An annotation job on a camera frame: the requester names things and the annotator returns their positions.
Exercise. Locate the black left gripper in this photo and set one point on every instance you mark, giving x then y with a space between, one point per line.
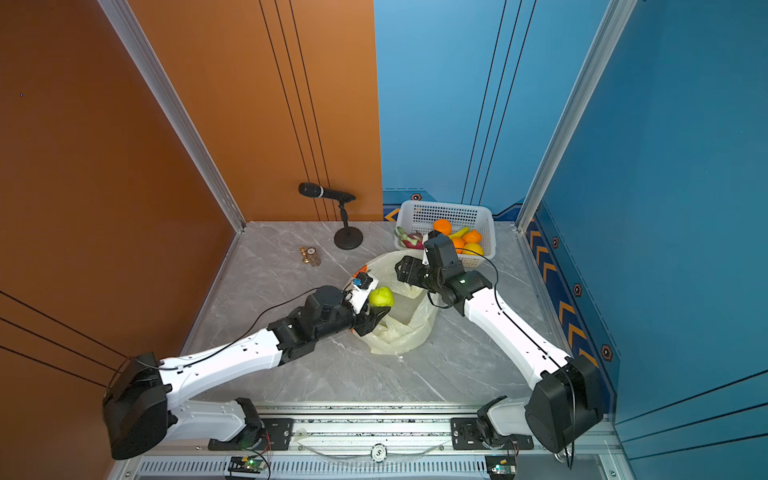
367 323

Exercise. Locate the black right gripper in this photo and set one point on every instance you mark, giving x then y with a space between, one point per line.
402 274

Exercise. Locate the light green fruit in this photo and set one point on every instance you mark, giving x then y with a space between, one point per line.
381 297

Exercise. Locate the yellow lemon fruit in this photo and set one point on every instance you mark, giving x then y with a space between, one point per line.
473 249

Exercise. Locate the yellowish plastic bag orange print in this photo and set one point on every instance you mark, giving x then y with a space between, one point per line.
411 319

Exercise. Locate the pink dragon fruit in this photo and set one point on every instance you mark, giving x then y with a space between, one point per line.
409 240

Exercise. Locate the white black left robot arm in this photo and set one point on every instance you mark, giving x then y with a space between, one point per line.
153 402

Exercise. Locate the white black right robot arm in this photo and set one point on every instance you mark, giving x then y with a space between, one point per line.
565 399

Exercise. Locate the yellow banana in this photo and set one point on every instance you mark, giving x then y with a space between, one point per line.
460 233

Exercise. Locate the white perforated plastic basket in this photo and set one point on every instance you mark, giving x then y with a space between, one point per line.
418 217

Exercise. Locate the black microphone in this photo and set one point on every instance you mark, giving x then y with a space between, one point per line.
312 190

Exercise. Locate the green circuit board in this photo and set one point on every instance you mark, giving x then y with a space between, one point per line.
248 467
501 467

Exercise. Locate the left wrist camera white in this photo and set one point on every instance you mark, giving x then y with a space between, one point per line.
363 288

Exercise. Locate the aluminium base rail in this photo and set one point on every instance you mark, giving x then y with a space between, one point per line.
357 441

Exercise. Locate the aluminium corner frame post right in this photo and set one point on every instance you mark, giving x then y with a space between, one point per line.
608 34

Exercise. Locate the aluminium corner frame post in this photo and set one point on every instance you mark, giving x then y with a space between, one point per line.
126 25
608 34

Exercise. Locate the aluminium corner frame post left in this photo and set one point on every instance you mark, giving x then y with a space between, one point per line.
126 25

